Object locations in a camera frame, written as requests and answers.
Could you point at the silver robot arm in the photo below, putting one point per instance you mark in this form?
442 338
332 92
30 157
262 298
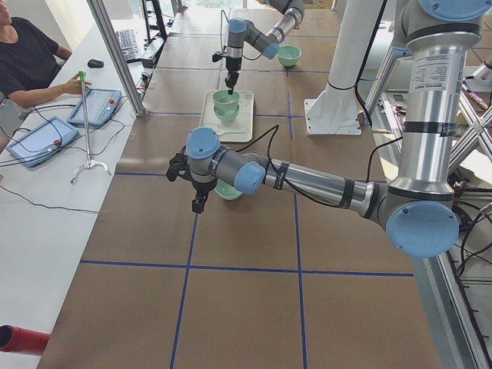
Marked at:
242 31
414 208

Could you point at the red cylinder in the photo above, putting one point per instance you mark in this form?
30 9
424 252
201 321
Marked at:
23 341

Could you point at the white camera stand base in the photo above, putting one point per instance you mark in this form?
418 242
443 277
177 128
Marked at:
334 111

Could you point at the blue teach pendant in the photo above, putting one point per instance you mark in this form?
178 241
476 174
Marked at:
42 142
101 104

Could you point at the aluminium frame post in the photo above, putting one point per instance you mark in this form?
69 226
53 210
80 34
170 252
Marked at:
104 24

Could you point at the metal reacher grabber stick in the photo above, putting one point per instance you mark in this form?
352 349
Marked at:
90 162

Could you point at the black computer mouse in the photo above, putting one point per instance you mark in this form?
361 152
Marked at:
95 63

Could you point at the black keyboard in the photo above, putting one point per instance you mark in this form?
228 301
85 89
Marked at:
128 45

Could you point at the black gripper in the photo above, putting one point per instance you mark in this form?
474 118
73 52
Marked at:
233 65
201 187

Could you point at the blue teach pendant far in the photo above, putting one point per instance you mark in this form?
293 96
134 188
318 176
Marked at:
101 104

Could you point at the green bowl with ice cubes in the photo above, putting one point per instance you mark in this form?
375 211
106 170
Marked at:
288 55

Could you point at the white plastic spoon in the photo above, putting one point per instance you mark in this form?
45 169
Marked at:
235 132

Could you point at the cream bear serving tray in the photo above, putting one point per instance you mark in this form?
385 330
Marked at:
243 122

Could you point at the green bowl on tray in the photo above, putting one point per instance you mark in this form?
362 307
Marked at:
226 115

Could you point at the seated person black shirt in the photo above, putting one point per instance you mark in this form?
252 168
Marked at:
29 63

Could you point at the blue teach pendant near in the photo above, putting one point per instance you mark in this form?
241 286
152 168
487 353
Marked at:
42 142

